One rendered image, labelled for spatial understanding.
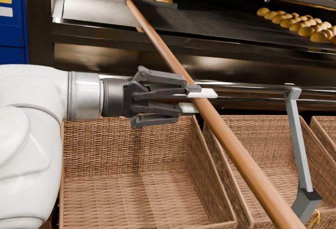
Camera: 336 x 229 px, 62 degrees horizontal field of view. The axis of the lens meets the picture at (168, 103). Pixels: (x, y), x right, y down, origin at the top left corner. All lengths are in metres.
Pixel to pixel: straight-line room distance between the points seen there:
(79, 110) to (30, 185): 0.18
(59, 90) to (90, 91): 0.05
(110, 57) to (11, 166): 0.77
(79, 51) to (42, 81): 0.59
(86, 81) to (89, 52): 0.57
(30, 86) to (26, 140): 0.13
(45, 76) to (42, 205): 0.21
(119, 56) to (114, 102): 0.59
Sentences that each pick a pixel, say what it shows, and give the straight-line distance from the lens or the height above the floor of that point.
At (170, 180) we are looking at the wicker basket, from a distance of 1.27.
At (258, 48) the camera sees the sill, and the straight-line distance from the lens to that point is 1.26.
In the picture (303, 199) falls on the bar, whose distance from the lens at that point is 0.90.
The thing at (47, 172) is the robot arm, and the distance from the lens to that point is 0.39.
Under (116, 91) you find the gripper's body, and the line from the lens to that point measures 0.51.
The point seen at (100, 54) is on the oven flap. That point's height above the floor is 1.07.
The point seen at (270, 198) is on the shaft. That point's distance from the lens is 0.41.
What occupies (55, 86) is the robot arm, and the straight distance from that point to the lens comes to 0.49.
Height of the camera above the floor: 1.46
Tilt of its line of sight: 28 degrees down
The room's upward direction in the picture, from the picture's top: 13 degrees clockwise
